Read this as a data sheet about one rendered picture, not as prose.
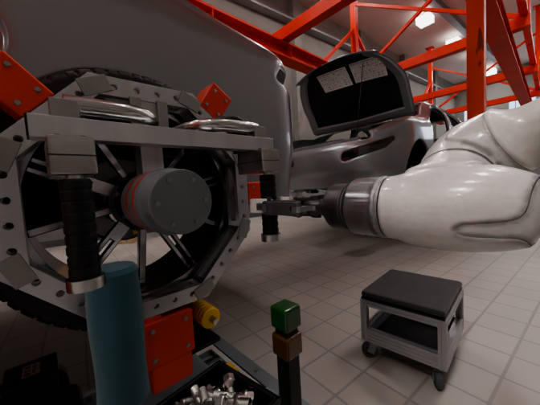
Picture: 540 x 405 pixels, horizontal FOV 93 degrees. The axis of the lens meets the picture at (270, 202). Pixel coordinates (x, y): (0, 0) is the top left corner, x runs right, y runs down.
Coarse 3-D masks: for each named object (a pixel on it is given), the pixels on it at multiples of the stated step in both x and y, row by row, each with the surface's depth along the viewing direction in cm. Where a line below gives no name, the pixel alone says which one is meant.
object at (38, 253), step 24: (120, 120) 74; (96, 144) 61; (24, 168) 52; (120, 168) 65; (192, 168) 93; (216, 168) 81; (24, 192) 67; (96, 192) 61; (120, 192) 68; (216, 192) 86; (96, 216) 61; (120, 216) 65; (216, 216) 85; (120, 240) 65; (144, 240) 69; (168, 240) 73; (192, 240) 89; (216, 240) 81; (48, 264) 55; (144, 264) 69; (168, 264) 84; (192, 264) 77; (144, 288) 69
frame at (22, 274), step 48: (96, 96) 53; (144, 96) 58; (192, 96) 66; (0, 144) 43; (0, 192) 43; (240, 192) 77; (0, 240) 43; (240, 240) 77; (48, 288) 48; (192, 288) 67
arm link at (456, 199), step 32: (448, 160) 32; (480, 160) 32; (384, 192) 34; (416, 192) 30; (448, 192) 28; (480, 192) 26; (512, 192) 25; (384, 224) 34; (416, 224) 30; (448, 224) 28; (480, 224) 26; (512, 224) 25
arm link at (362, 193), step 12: (360, 180) 39; (372, 180) 37; (348, 192) 38; (360, 192) 37; (372, 192) 35; (348, 204) 37; (360, 204) 36; (372, 204) 35; (348, 216) 38; (360, 216) 36; (372, 216) 35; (360, 228) 37; (372, 228) 36
